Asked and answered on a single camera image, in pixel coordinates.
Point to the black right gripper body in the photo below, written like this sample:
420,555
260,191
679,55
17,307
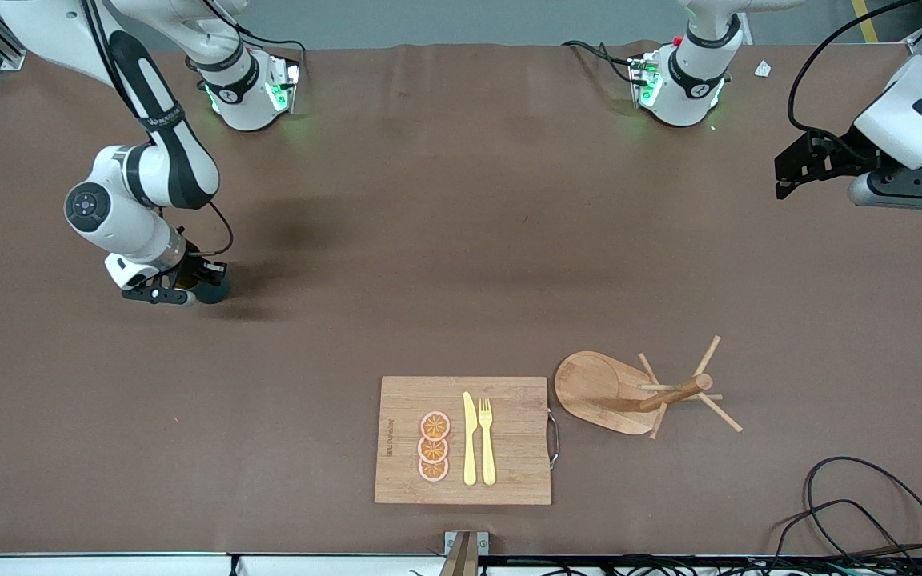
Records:
190,272

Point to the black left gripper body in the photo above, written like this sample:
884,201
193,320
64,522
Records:
843,155

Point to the dark green mug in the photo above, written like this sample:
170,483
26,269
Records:
213,293

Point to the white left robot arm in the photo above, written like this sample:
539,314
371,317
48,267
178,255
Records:
689,88

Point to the wooden cup rack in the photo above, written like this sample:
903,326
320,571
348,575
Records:
597,392

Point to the white paper scrap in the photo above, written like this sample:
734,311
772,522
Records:
763,69

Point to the brown table mat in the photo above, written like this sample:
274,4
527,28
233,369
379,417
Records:
429,240

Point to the toy orange slice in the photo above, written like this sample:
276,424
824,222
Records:
434,424
432,450
433,471

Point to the yellow plastic knife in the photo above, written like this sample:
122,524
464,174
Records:
470,448

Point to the yellow plastic fork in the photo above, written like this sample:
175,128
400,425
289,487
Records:
488,456

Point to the bamboo cutting board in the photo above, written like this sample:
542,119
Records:
509,480

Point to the white table edge rail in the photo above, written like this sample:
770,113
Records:
109,566

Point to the grey metal mounting bracket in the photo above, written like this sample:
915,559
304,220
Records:
453,542

